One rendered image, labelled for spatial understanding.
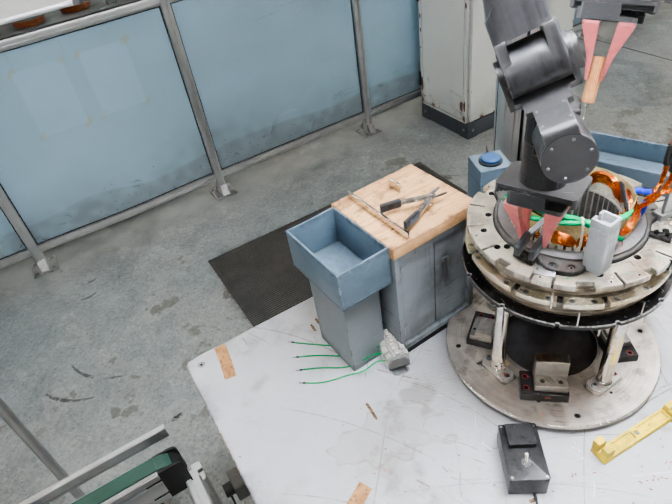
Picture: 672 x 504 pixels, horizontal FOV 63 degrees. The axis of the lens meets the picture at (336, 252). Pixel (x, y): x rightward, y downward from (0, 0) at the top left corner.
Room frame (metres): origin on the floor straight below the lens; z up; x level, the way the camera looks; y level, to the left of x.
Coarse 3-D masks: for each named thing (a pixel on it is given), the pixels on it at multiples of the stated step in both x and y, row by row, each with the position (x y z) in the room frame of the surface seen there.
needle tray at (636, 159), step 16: (608, 144) 0.94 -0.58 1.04; (624, 144) 0.92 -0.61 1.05; (640, 144) 0.90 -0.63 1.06; (656, 144) 0.89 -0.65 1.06; (608, 160) 0.91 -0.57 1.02; (624, 160) 0.91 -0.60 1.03; (640, 160) 0.90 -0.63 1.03; (656, 160) 0.88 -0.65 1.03; (640, 176) 0.81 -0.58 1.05; (656, 176) 0.79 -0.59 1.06
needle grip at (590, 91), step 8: (600, 56) 0.68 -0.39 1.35; (592, 64) 0.68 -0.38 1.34; (600, 64) 0.68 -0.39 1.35; (592, 72) 0.68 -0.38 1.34; (600, 72) 0.68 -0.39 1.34; (592, 80) 0.67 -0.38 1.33; (584, 88) 0.68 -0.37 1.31; (592, 88) 0.67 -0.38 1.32; (584, 96) 0.67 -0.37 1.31; (592, 96) 0.67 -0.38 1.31
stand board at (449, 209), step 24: (408, 168) 0.95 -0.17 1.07; (360, 192) 0.89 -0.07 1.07; (384, 192) 0.88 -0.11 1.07; (408, 192) 0.87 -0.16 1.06; (456, 192) 0.84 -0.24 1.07; (360, 216) 0.82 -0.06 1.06; (408, 216) 0.79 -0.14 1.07; (432, 216) 0.78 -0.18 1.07; (456, 216) 0.77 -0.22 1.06; (384, 240) 0.74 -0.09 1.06; (408, 240) 0.73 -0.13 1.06
